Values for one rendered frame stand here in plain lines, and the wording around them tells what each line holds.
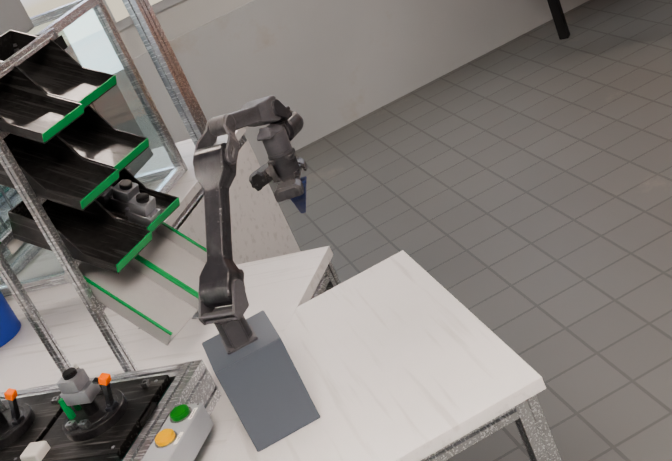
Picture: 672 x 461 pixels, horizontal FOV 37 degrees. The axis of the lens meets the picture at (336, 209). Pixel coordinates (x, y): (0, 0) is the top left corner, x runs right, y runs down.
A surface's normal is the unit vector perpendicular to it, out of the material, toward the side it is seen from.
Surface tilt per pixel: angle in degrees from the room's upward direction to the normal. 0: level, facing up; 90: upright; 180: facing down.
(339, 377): 0
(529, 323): 0
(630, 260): 0
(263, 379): 90
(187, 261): 45
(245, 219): 90
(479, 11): 90
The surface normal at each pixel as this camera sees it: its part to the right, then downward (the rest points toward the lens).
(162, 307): 0.32, -0.67
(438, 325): -0.38, -0.84
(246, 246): 0.88, -0.20
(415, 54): 0.30, 0.29
